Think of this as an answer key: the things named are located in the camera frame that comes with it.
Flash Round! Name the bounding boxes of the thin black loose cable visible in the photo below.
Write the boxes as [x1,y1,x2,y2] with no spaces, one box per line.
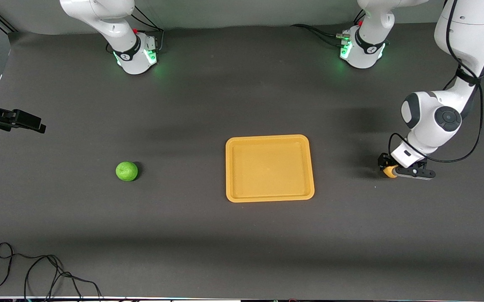
[0,242,102,301]

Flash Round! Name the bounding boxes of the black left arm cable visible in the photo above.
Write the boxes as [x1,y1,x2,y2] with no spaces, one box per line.
[388,0,484,164]

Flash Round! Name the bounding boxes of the aluminium frame rail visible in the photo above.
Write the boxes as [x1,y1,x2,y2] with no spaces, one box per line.
[0,6,18,34]

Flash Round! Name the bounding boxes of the yellow plastic tray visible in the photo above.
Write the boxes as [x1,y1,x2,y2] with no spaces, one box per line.
[225,134,315,203]

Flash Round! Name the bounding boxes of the black left base cables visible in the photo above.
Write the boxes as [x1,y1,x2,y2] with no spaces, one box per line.
[290,8,367,47]

